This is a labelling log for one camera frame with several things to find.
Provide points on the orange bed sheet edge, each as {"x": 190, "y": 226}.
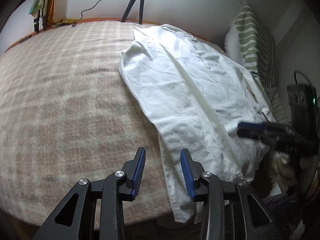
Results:
{"x": 61, "y": 24}

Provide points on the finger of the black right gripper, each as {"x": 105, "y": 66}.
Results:
{"x": 250, "y": 134}

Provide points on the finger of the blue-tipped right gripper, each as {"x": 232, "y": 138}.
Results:
{"x": 251, "y": 126}

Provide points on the colourful floral scarf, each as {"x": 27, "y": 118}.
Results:
{"x": 36, "y": 6}

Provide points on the striped grey clothing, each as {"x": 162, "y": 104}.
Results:
{"x": 279, "y": 202}

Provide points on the pink plaid bed blanket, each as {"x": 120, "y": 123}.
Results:
{"x": 67, "y": 114}

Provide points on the green striped white pillow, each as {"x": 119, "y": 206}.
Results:
{"x": 250, "y": 44}

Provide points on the white cloth garment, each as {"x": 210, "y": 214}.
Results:
{"x": 195, "y": 96}

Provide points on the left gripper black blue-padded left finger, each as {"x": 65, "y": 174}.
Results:
{"x": 129, "y": 186}

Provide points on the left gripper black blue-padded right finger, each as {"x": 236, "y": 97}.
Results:
{"x": 192, "y": 171}

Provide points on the person's right hand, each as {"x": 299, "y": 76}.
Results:
{"x": 297, "y": 175}

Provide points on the folded grey tripod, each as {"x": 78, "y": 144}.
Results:
{"x": 41, "y": 16}

